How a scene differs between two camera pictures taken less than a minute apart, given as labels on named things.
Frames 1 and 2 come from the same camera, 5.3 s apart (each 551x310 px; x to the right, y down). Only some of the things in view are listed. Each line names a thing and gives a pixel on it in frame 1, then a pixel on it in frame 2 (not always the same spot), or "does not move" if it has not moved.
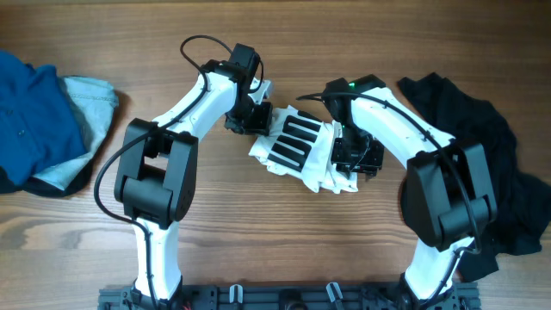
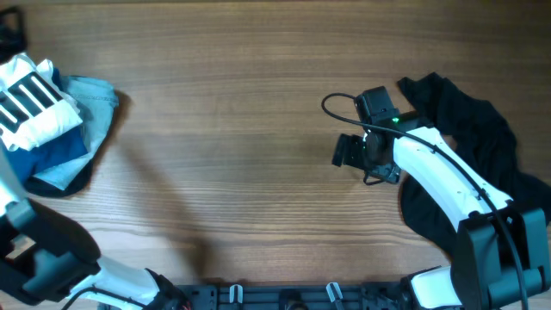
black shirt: (523, 219) does not move
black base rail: (462, 297) does not move
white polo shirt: (304, 145) to (34, 108)
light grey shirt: (94, 101) does not move
